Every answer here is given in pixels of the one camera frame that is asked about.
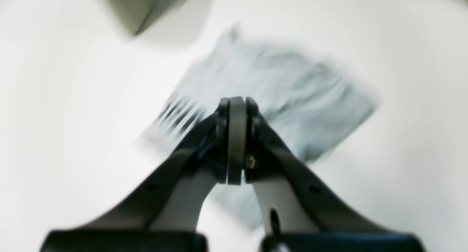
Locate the grey box right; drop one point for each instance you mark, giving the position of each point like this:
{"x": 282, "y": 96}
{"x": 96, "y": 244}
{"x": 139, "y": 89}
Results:
{"x": 135, "y": 16}

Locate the grey T-shirt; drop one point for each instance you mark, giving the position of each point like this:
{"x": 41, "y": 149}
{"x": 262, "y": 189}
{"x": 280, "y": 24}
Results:
{"x": 310, "y": 103}

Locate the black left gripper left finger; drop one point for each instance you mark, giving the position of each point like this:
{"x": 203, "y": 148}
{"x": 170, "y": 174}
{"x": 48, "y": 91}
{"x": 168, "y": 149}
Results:
{"x": 170, "y": 199}

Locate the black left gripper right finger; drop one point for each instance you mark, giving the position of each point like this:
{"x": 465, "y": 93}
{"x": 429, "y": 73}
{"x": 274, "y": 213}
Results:
{"x": 292, "y": 198}

